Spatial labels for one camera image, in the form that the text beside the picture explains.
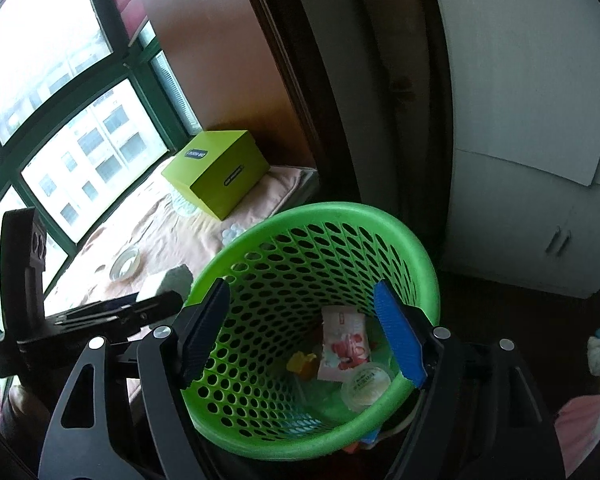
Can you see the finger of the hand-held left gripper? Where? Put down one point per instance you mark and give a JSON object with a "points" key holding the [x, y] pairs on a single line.
{"points": [[130, 312]]}

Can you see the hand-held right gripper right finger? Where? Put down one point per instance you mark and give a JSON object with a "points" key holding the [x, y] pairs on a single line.
{"points": [[400, 332]]}

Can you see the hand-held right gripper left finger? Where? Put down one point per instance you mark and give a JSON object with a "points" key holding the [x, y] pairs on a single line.
{"points": [[205, 332]]}

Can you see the silver lined wrapper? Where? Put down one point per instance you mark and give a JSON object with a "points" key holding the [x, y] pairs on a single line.
{"points": [[176, 279]]}

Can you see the pink snack packet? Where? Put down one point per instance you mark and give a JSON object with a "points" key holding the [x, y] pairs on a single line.
{"points": [[342, 345]]}

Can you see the printed lid jelly cup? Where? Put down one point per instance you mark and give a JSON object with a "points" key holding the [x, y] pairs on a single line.
{"points": [[366, 385]]}

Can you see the green perforated plastic basket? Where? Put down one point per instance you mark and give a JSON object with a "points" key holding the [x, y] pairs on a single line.
{"points": [[260, 260]]}

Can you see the yellow wrapper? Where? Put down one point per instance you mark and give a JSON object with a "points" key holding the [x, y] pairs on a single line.
{"points": [[302, 362]]}

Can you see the blue packet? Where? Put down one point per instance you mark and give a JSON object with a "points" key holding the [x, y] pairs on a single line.
{"points": [[371, 437]]}

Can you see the clear plastic container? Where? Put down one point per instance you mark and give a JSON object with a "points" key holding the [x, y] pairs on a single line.
{"points": [[184, 206]]}

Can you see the green cardboard box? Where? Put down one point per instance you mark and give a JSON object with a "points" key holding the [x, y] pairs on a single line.
{"points": [[220, 160]]}

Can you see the person's pink floral clothing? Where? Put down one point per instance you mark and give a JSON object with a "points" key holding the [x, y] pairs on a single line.
{"points": [[587, 425]]}

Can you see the green framed window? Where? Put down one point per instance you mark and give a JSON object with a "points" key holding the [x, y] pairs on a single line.
{"points": [[140, 67]]}

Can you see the white wardrobe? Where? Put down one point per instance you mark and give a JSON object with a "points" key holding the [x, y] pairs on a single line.
{"points": [[520, 110]]}

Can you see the dark wooden door frame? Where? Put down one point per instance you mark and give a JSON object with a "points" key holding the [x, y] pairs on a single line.
{"points": [[330, 85]]}

